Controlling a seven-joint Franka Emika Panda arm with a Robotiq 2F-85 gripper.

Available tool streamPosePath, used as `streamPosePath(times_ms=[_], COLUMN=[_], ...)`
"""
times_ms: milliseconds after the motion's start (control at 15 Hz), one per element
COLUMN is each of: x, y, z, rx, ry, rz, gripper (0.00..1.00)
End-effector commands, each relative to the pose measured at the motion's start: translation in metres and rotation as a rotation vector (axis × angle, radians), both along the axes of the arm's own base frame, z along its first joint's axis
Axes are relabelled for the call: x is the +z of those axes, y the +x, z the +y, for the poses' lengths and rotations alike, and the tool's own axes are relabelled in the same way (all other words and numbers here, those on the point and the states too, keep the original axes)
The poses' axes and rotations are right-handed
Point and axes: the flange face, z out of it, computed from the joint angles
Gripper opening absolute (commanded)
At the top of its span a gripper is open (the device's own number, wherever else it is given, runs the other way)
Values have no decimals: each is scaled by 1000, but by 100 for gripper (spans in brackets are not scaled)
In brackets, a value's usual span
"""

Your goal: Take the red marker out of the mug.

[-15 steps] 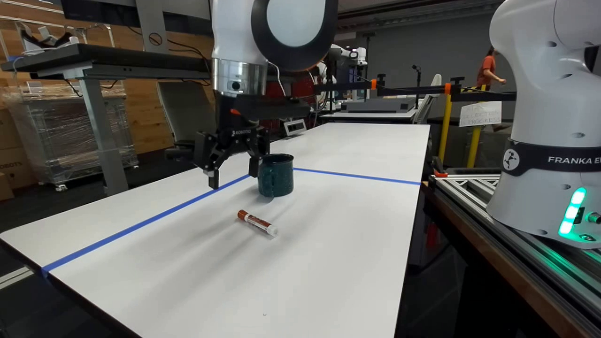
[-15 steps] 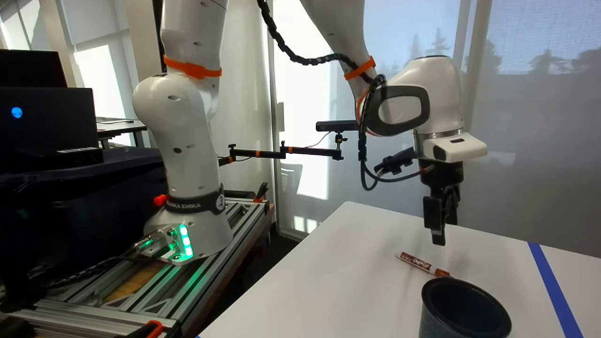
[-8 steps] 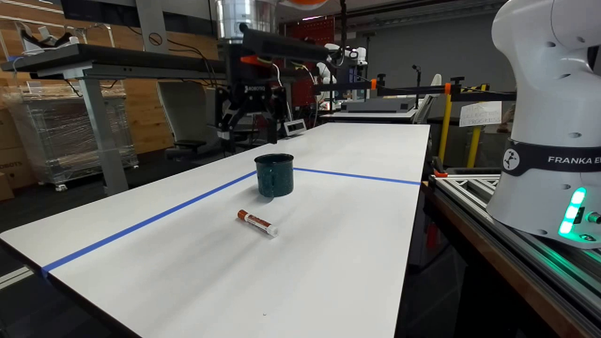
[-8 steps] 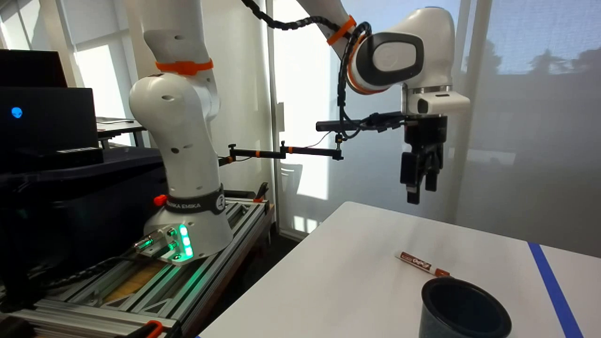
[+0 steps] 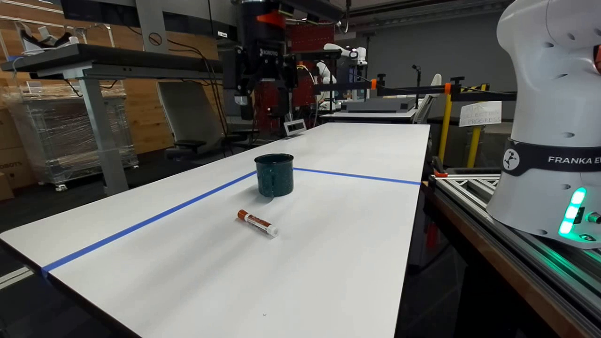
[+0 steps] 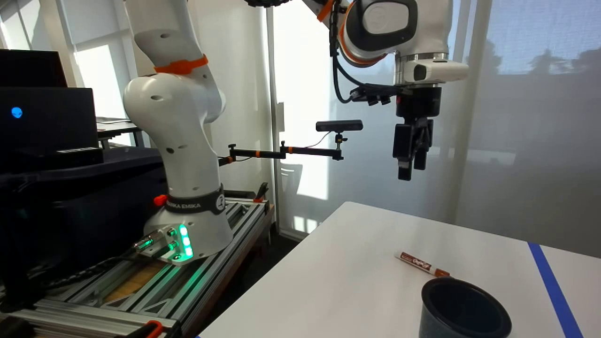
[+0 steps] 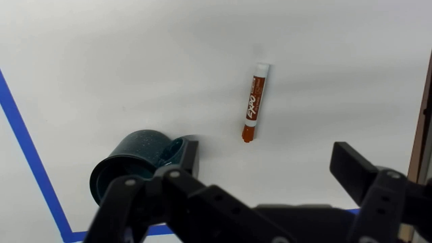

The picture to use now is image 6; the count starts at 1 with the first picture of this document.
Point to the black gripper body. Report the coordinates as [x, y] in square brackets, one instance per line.
[415, 106]

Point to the red marker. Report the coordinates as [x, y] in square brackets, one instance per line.
[419, 264]

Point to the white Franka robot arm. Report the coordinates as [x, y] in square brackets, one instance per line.
[181, 125]

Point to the dark teal mug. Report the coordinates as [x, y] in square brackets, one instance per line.
[438, 326]

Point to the blue tape line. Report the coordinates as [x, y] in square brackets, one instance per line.
[554, 288]

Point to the red emergency button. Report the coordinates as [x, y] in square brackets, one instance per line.
[160, 200]

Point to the black cabinet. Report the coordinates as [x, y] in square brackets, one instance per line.
[94, 213]

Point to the black monitor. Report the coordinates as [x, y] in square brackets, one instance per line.
[30, 68]

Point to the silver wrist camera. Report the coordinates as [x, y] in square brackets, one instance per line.
[438, 70]

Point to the black camera on boom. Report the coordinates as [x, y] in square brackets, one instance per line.
[338, 127]

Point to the aluminium rail base frame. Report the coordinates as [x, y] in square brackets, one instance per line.
[237, 237]

